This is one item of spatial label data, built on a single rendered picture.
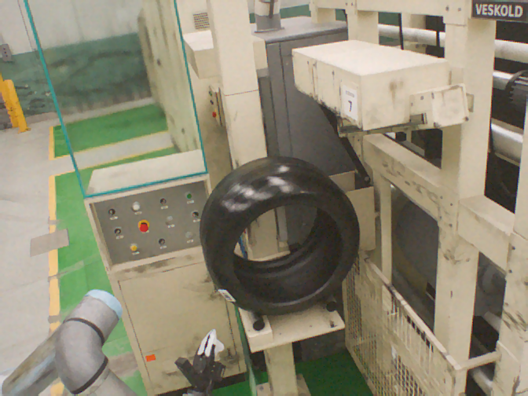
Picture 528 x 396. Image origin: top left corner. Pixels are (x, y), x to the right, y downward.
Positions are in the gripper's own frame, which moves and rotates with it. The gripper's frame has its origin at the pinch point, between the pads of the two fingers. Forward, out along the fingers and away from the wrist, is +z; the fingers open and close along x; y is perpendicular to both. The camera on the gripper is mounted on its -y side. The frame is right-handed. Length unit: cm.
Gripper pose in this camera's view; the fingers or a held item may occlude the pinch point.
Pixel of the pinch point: (210, 332)
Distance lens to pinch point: 160.2
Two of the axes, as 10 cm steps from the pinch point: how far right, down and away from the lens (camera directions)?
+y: 6.8, 4.6, 5.7
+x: 6.9, -1.4, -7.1
